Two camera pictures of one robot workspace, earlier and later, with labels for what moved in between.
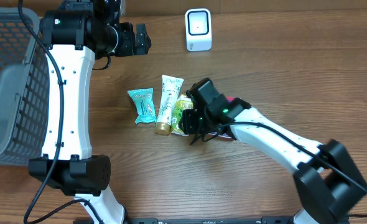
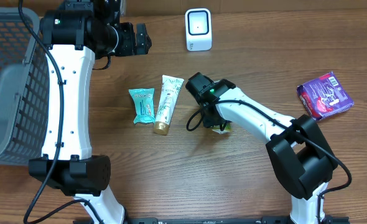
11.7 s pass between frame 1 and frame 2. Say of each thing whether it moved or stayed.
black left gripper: stayed
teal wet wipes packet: stayed
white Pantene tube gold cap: stayed
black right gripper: moved
